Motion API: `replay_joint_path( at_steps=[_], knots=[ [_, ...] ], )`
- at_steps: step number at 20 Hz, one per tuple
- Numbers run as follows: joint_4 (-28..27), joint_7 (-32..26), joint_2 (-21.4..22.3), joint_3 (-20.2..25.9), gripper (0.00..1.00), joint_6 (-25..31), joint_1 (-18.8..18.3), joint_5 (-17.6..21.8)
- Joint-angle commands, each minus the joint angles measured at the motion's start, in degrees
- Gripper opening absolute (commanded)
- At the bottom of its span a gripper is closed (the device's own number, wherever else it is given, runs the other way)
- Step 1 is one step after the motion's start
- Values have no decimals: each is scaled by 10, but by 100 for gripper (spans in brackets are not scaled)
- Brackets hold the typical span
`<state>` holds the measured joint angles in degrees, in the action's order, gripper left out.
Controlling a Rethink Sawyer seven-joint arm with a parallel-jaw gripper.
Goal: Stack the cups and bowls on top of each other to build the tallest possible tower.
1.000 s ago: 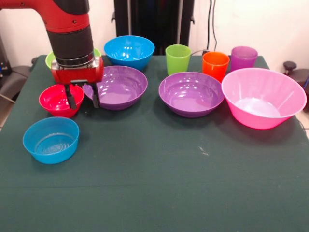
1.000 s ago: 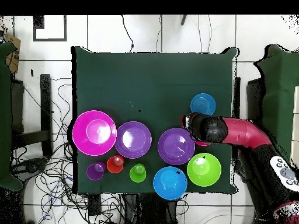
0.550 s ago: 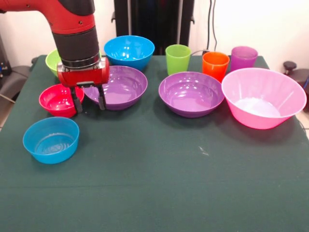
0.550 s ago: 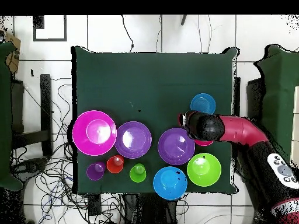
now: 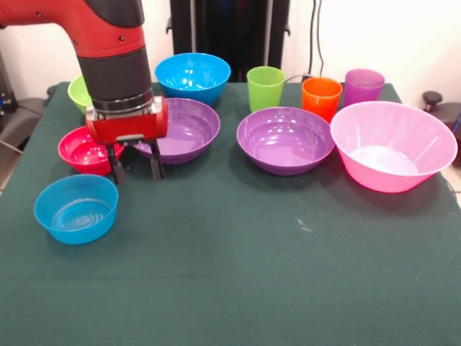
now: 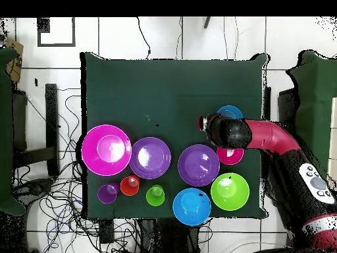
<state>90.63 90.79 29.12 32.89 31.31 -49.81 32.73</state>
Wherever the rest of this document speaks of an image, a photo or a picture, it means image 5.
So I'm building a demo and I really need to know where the purple plastic bowl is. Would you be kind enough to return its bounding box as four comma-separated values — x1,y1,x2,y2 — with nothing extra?
236,106,336,177
133,97,221,166

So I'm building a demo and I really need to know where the blue ribbed small bowl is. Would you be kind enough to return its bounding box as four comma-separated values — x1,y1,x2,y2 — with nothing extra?
34,174,120,246

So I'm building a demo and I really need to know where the red plastic bowl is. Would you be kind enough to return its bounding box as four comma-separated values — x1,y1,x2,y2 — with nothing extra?
58,125,125,177

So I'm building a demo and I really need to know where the pink plastic bowl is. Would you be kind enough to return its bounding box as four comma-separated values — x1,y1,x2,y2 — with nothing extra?
330,100,459,194

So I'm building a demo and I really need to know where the purple plastic cup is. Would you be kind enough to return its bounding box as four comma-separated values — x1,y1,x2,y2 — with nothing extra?
344,68,386,108

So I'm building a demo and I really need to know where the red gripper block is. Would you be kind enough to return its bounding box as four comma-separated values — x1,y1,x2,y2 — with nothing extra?
85,96,169,185

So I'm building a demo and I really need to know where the dark green tablecloth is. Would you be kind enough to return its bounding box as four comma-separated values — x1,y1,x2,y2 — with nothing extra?
0,81,461,346

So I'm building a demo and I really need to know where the green plastic cup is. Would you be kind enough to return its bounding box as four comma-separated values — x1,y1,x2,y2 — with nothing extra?
246,66,287,113

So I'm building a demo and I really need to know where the black hanging cable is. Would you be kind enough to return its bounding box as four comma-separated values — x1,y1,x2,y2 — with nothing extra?
308,0,325,79

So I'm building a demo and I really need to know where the orange plastic cup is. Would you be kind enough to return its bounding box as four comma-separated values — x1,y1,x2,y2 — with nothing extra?
301,76,344,125

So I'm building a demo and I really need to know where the black round knob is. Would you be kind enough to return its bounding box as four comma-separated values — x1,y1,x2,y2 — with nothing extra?
422,91,443,112

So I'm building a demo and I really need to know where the blue deep plastic bowl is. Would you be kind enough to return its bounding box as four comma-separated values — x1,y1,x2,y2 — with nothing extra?
155,53,232,107

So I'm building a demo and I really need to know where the black equipment box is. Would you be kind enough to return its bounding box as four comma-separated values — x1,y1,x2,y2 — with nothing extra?
0,50,17,134

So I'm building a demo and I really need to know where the green plastic bowl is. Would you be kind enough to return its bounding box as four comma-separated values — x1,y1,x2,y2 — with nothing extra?
67,74,94,115

